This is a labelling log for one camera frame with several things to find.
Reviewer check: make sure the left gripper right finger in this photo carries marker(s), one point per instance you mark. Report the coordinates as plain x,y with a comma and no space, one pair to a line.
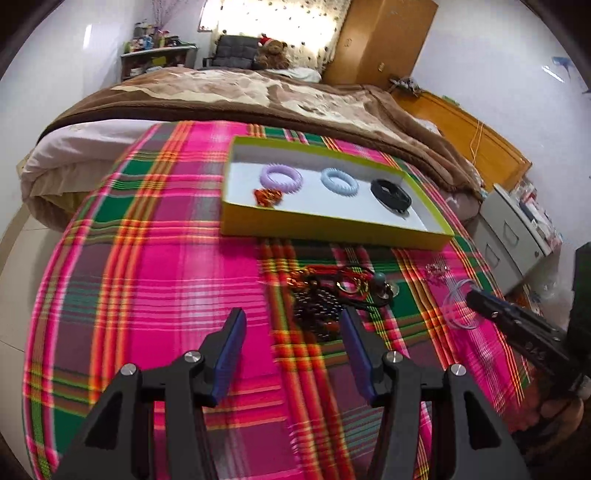
512,319

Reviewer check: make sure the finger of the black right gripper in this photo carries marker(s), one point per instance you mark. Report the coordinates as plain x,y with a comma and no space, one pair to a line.
469,440

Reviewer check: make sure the grey ring bangle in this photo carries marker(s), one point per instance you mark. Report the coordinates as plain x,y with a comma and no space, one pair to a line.
455,309

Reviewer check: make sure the red gold cord ornament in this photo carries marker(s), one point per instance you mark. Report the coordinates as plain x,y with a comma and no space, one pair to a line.
349,279

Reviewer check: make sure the black wristband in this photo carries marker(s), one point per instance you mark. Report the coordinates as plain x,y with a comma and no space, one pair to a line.
391,195

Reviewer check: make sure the person's right hand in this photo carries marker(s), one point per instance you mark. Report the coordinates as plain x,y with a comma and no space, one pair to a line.
566,412

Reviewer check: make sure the grey bedside cabinet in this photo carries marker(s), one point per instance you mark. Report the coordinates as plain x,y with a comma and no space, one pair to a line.
518,241

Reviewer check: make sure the wooden headboard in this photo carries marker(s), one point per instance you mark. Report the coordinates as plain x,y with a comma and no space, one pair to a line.
497,160

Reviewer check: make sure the pink plaid tablecloth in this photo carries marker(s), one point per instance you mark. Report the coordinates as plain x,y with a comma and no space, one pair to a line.
142,274

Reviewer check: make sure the brown fleece blanket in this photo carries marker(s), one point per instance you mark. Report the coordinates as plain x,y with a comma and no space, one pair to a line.
364,115

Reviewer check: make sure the yellow-green shallow box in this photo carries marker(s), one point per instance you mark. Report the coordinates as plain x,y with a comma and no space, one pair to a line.
334,204

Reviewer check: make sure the bed with white sheet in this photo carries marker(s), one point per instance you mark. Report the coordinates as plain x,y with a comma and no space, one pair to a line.
69,162

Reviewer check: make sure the wooden wardrobe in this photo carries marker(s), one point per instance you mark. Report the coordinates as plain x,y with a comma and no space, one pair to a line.
380,40

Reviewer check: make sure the white pillow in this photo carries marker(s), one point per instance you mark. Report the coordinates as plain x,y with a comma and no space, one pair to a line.
301,74

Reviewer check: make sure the dotted window curtain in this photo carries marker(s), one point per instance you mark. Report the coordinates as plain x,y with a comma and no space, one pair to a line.
310,28

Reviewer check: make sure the teddy bear with santa hat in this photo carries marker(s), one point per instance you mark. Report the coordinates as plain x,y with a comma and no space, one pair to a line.
271,54

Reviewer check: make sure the black office chair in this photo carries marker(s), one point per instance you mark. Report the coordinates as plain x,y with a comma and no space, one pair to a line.
233,51

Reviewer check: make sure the cluttered desk shelf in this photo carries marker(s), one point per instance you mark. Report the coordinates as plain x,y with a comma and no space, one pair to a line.
139,62

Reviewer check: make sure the dried branch bouquet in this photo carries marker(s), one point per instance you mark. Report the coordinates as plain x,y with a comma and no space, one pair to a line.
164,10

